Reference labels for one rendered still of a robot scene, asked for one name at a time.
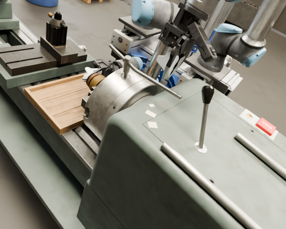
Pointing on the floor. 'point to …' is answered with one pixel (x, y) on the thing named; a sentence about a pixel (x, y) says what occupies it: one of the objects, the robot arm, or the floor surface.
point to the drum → (44, 2)
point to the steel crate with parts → (243, 14)
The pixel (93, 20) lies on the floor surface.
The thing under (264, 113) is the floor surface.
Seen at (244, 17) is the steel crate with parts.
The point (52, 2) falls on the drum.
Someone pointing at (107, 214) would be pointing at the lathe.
